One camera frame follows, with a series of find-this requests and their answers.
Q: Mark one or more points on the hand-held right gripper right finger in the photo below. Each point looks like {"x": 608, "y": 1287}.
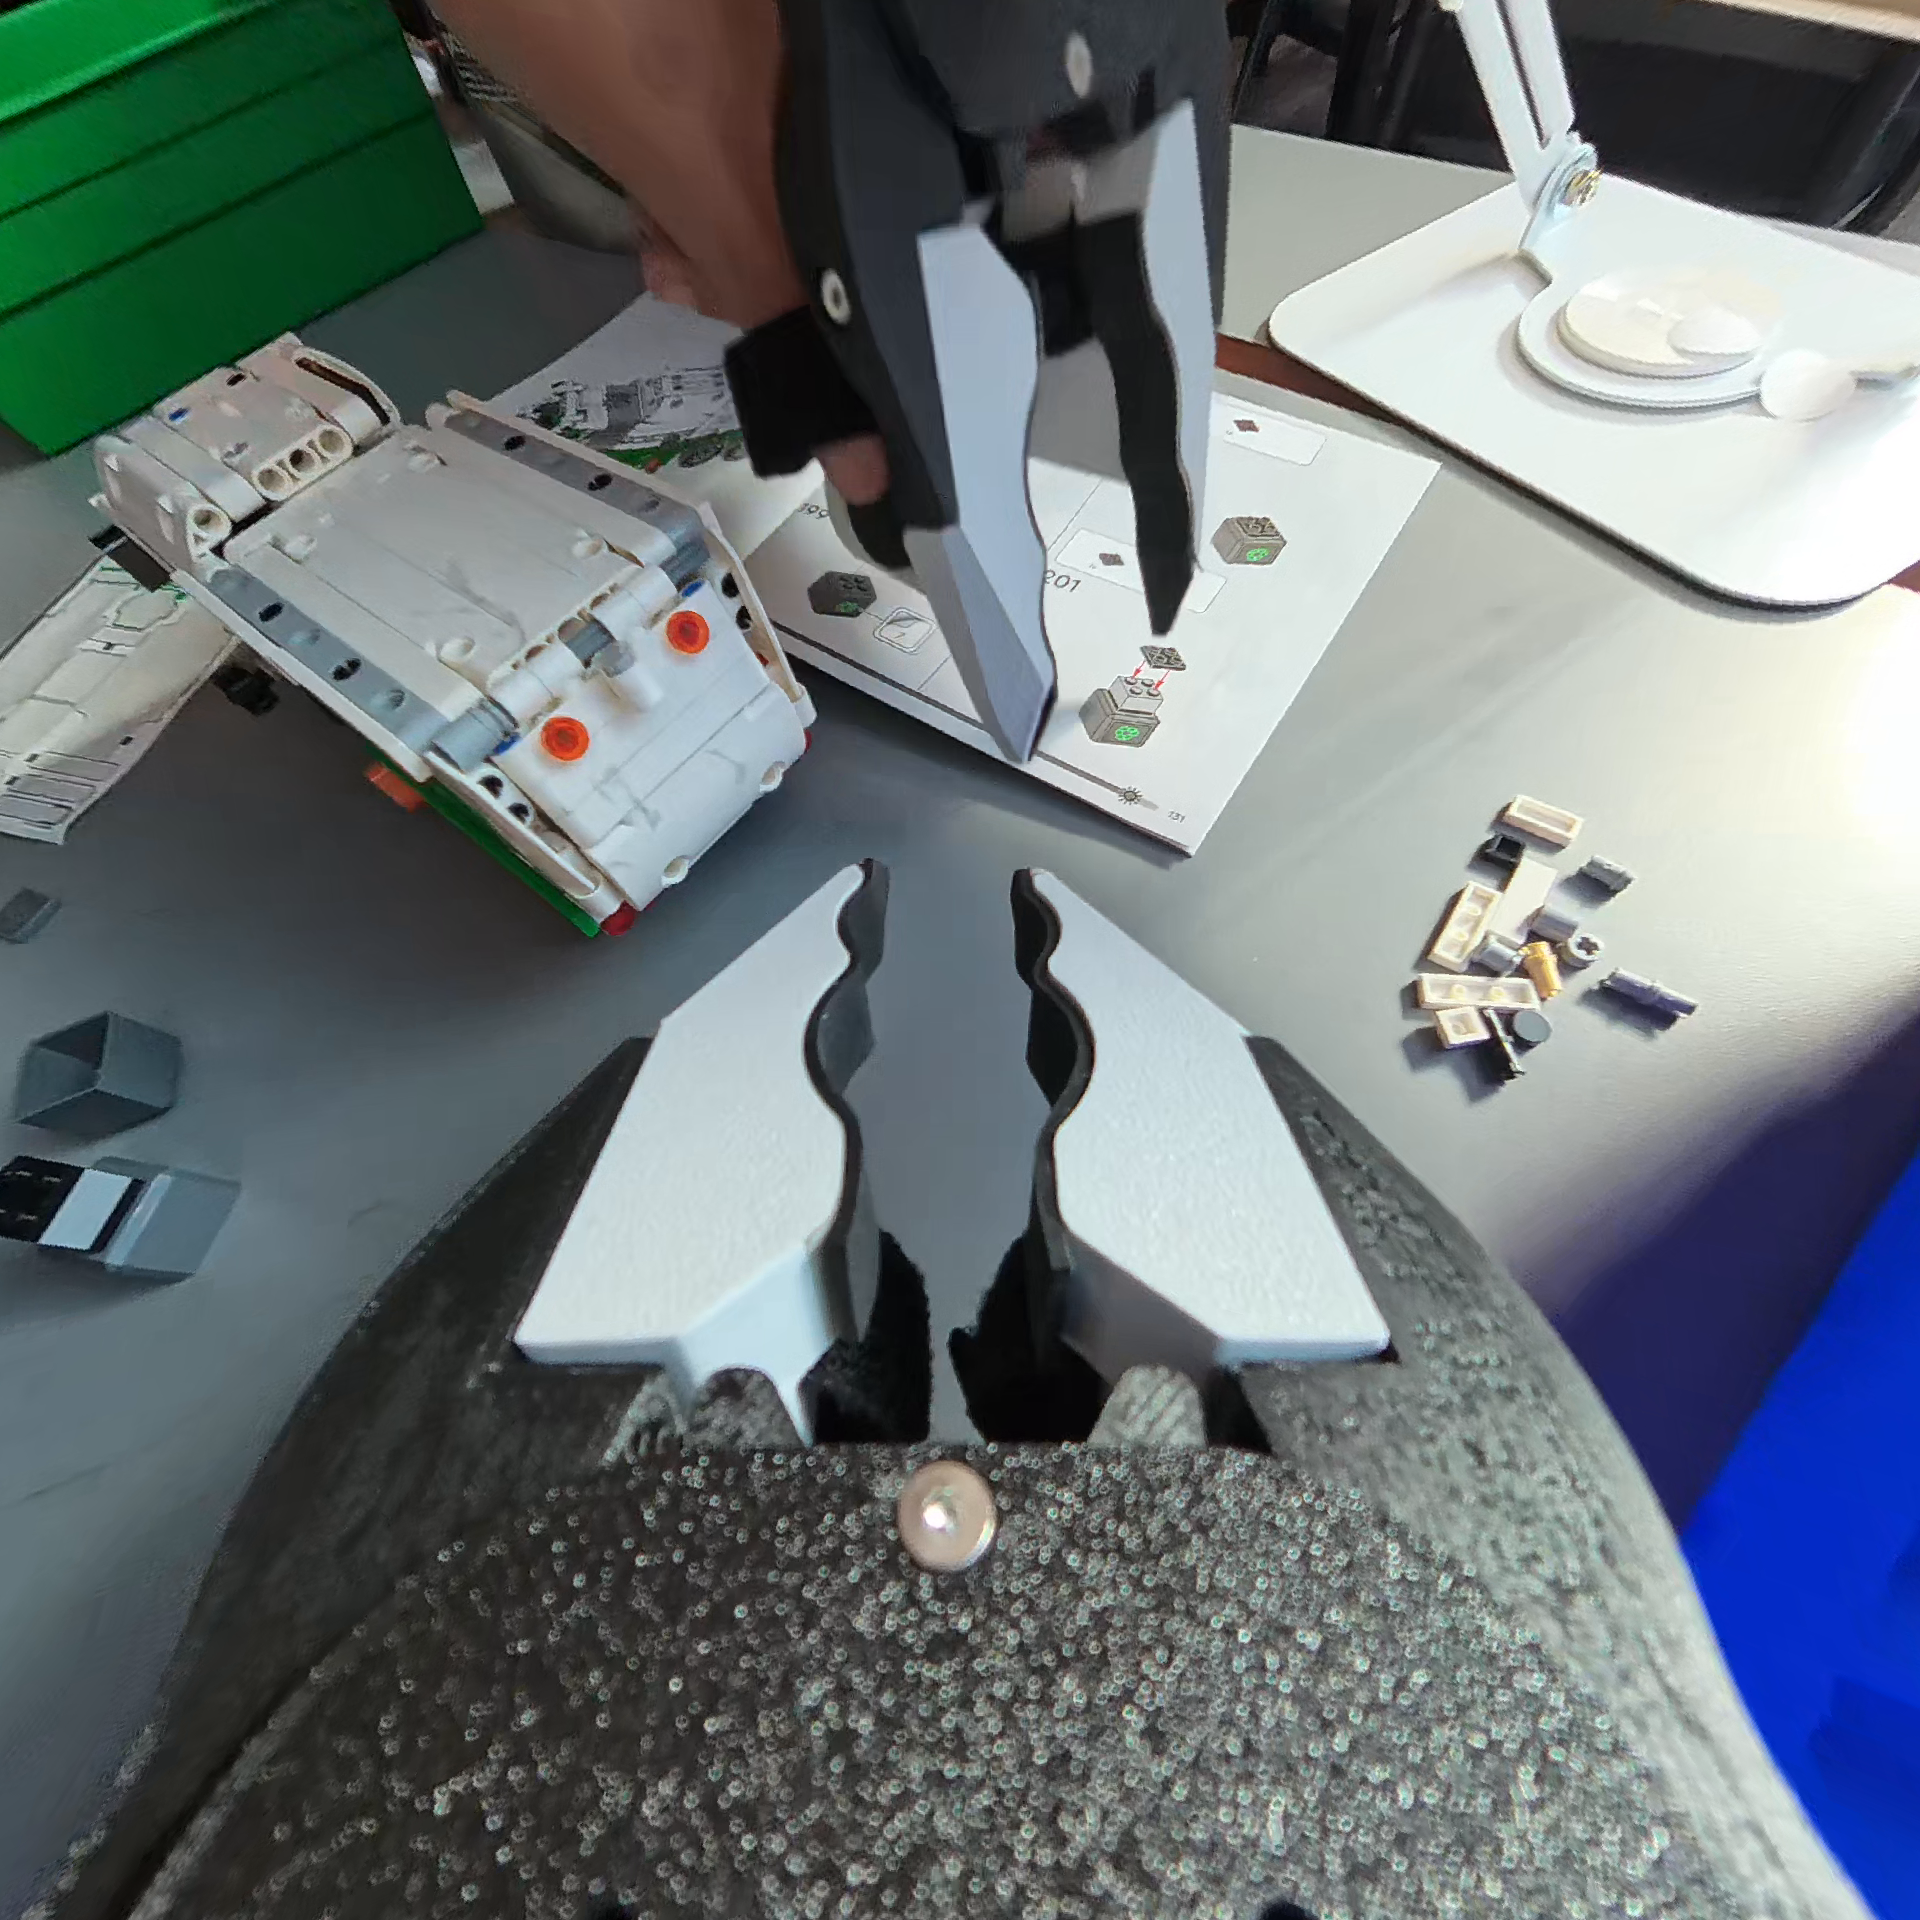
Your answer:
{"x": 1200, "y": 1185}

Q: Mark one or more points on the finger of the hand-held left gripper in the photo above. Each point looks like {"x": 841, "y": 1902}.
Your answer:
{"x": 990, "y": 494}
{"x": 1193, "y": 329}

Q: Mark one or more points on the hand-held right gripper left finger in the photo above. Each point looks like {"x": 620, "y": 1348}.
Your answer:
{"x": 705, "y": 1185}

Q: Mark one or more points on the grey and black lego assembly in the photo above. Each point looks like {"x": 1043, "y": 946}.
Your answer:
{"x": 164, "y": 1214}

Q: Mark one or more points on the lego instruction booklet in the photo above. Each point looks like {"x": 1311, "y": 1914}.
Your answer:
{"x": 1320, "y": 599}

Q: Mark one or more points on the pile of small lego pieces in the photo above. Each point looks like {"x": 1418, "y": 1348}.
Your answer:
{"x": 1464, "y": 921}

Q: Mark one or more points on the white green lego garbage truck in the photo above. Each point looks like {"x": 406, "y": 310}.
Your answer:
{"x": 450, "y": 570}

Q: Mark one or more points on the open grey lego box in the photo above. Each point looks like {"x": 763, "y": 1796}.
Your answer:
{"x": 90, "y": 1088}

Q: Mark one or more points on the small grey lego tile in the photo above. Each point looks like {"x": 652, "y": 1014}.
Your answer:
{"x": 27, "y": 916}

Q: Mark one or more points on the lego sticker sheet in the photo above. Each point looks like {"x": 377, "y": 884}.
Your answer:
{"x": 75, "y": 705}

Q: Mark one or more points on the person's left hand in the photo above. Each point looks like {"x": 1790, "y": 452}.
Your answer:
{"x": 662, "y": 149}

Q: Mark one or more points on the white lamp base stand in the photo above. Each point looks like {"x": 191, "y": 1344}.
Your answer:
{"x": 1650, "y": 464}

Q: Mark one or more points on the blue chair seat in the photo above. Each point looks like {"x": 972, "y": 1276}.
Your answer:
{"x": 1800, "y": 1501}

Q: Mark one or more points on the green storage box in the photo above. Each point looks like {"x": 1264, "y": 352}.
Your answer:
{"x": 195, "y": 181}

